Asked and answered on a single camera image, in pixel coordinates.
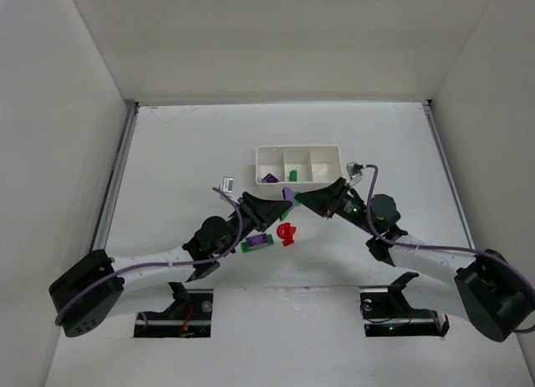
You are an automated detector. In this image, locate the green plate purple brick lego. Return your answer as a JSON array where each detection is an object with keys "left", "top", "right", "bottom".
[{"left": 240, "top": 233, "right": 274, "bottom": 252}]

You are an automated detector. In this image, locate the green purple lego assembly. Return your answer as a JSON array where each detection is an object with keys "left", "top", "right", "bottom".
[{"left": 279, "top": 186, "right": 301, "bottom": 221}]

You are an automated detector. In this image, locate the purple lego brick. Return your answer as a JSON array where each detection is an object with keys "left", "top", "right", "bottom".
[{"left": 261, "top": 173, "right": 279, "bottom": 184}]

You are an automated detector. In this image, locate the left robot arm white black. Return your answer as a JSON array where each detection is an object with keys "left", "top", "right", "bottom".
[{"left": 48, "top": 192, "right": 294, "bottom": 338}]

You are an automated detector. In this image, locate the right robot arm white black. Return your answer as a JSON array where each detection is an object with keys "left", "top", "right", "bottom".
[{"left": 296, "top": 178, "right": 534, "bottom": 342}]

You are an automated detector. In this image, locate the red round lego piece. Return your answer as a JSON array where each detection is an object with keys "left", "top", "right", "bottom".
[{"left": 277, "top": 222, "right": 297, "bottom": 247}]

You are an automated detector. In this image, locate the white three-compartment container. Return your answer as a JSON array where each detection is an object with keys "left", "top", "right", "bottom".
[{"left": 255, "top": 145, "right": 343, "bottom": 198}]

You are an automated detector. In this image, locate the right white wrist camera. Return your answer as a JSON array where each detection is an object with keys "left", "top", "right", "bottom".
[{"left": 346, "top": 161, "right": 365, "bottom": 184}]

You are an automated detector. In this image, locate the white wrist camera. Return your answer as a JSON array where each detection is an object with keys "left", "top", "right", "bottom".
[
  {"left": 218, "top": 176, "right": 234, "bottom": 195},
  {"left": 346, "top": 161, "right": 365, "bottom": 184}
]

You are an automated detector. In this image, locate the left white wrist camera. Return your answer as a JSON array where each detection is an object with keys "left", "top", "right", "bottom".
[{"left": 218, "top": 176, "right": 234, "bottom": 195}]

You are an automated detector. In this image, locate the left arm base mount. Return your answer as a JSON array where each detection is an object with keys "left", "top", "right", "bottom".
[{"left": 133, "top": 283, "right": 214, "bottom": 339}]

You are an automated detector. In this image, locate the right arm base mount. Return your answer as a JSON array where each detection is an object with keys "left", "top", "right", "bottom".
[{"left": 359, "top": 272, "right": 450, "bottom": 338}]

